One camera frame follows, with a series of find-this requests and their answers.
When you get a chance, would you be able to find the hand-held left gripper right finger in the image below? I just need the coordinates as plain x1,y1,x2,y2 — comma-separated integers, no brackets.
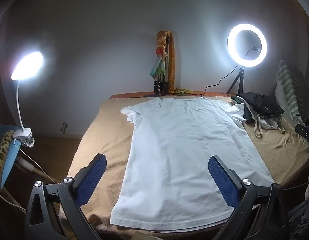
208,155,293,240

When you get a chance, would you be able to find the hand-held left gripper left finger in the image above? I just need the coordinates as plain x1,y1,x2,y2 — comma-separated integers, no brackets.
24,153,107,240

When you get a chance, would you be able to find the white t-shirt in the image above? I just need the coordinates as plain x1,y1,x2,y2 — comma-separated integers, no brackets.
111,97,274,232

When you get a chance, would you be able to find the beige tote bag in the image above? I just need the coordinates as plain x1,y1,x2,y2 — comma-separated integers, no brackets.
252,112,286,138

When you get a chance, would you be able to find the green striped pillow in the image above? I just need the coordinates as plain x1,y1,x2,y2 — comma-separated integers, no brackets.
275,57,308,126

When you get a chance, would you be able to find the beige blanket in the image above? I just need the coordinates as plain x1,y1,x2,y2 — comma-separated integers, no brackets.
58,97,309,240

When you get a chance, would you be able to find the blue chair back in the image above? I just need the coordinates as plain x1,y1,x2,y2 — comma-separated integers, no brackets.
0,140,20,191

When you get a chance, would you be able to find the leopard print cloth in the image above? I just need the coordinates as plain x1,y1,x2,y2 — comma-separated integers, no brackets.
0,130,15,198

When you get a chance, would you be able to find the silver folded tripod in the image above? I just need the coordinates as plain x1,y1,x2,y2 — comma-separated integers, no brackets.
153,36,171,96

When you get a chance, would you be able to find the teal and yellow scarf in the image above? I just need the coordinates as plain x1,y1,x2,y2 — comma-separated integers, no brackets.
149,31,170,82

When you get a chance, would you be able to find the white clip-on desk lamp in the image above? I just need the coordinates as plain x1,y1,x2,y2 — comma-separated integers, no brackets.
11,51,44,148

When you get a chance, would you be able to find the white lamp cable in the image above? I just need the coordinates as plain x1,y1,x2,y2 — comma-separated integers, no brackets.
0,140,58,212

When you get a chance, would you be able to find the black ring light cable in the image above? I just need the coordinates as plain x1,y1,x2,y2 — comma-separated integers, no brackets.
154,64,239,98

